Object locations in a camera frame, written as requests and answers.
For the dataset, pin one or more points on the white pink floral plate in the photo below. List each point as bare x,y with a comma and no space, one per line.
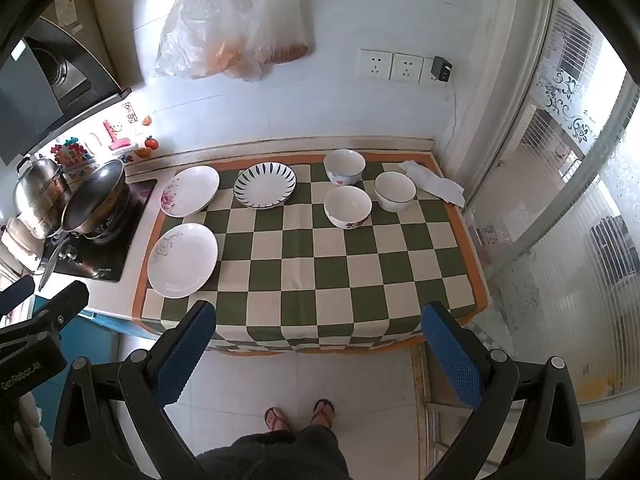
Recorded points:
192,190

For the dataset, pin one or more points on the colourful wall sticker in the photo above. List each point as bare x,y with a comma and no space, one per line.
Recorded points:
72,154

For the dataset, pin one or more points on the clear plastic bag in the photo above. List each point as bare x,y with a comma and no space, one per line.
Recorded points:
205,30
280,15

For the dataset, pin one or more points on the black charger plug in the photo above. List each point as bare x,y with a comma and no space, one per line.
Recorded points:
442,68

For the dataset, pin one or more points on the white tissue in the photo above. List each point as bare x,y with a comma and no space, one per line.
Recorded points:
432,182

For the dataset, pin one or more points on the dark wok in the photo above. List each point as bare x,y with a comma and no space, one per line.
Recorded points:
92,195

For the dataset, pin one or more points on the person's foot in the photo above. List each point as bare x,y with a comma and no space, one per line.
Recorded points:
322,412
277,419

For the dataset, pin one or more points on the pink wall sticker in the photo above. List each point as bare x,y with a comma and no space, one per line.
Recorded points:
121,139

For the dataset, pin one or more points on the steel cookware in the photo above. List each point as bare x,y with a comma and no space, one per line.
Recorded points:
20,245

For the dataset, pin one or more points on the white wall socket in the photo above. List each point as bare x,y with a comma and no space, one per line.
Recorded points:
426,76
406,67
376,64

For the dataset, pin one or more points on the person's legs and sandals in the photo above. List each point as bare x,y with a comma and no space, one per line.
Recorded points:
272,457

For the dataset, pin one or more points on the black glass gas stove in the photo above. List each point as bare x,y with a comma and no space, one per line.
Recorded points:
107,255

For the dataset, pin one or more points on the person's right foot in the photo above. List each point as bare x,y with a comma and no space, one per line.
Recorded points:
322,412

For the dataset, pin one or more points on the person's left forearm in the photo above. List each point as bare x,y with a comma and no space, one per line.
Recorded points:
31,425

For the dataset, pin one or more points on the green white checkered cloth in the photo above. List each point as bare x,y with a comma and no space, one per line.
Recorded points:
320,265

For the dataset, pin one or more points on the black range hood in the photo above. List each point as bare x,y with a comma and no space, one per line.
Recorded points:
45,85

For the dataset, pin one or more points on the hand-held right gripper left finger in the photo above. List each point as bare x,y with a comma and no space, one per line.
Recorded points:
185,355

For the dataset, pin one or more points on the white floral bowl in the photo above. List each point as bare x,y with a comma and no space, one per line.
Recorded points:
344,166
347,206

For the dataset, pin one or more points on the steel pot with lid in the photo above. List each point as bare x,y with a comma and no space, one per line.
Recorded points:
37,190

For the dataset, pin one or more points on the white grey floral plate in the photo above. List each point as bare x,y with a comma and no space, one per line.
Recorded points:
184,260

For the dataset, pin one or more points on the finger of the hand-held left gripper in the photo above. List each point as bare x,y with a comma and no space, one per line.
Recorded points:
15,294
62,307

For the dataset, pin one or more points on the white dark-rimmed bowl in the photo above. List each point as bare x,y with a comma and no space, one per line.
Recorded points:
395,191

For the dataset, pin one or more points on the person's left foot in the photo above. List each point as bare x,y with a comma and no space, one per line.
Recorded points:
277,419

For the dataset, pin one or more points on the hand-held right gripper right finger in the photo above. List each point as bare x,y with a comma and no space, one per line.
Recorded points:
452,360

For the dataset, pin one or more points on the white blue striped plate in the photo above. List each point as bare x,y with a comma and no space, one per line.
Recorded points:
265,185

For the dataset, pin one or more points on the blue cabinet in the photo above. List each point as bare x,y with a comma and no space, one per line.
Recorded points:
102,330

